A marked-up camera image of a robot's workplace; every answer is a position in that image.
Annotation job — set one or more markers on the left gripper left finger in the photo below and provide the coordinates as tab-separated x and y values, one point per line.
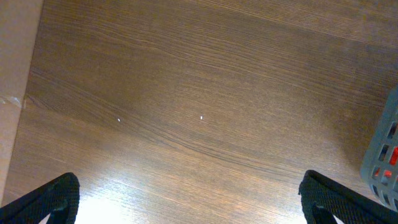
58	200

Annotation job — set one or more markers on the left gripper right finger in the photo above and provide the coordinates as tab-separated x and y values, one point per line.
326	201

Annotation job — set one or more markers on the grey plastic basket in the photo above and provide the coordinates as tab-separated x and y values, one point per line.
385	133

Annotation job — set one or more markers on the red spaghetti packet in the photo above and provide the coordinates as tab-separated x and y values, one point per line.
385	170

